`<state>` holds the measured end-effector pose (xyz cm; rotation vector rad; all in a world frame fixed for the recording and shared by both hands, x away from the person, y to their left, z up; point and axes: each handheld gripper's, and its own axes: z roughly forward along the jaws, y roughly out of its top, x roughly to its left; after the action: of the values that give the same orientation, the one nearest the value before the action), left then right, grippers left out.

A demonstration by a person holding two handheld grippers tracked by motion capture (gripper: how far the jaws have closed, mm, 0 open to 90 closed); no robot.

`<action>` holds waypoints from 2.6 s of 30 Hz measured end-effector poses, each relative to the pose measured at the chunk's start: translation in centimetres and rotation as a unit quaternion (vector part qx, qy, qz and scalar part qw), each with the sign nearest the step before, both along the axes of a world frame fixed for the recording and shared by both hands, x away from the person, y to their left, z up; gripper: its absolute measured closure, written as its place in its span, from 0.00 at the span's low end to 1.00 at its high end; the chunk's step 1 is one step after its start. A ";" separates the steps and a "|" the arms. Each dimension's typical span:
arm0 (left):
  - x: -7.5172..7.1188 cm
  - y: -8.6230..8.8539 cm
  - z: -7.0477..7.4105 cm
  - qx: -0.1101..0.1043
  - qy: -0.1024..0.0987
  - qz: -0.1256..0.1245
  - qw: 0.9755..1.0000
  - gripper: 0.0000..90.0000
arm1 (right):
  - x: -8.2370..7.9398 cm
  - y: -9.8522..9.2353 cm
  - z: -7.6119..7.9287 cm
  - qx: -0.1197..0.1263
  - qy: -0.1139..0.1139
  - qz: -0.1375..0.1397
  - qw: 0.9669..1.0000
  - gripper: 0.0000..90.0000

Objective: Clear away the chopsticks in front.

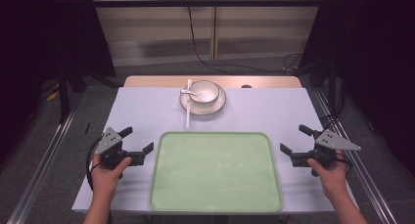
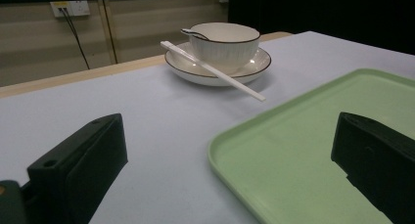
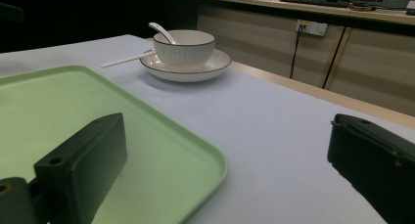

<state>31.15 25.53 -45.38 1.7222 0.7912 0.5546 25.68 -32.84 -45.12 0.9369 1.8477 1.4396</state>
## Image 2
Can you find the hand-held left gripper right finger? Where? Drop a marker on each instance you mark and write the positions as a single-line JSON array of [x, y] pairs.
[[381, 158]]

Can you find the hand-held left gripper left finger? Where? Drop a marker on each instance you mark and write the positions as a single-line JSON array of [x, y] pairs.
[[78, 165]]

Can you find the green plastic tray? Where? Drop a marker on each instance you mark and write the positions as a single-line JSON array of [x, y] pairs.
[[293, 145]]

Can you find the white plate with dark rim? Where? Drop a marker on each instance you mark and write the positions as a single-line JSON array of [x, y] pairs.
[[257, 62]]

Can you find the white chopstick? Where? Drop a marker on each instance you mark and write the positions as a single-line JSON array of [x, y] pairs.
[[235, 85], [208, 67]]

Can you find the white ribbed bowl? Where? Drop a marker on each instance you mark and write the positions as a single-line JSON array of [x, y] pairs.
[[225, 51]]

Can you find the pale blue table mat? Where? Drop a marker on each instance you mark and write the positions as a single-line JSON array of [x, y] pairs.
[[147, 97]]

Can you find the white wall socket yellow label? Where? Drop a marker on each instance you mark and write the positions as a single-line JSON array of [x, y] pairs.
[[76, 8]]

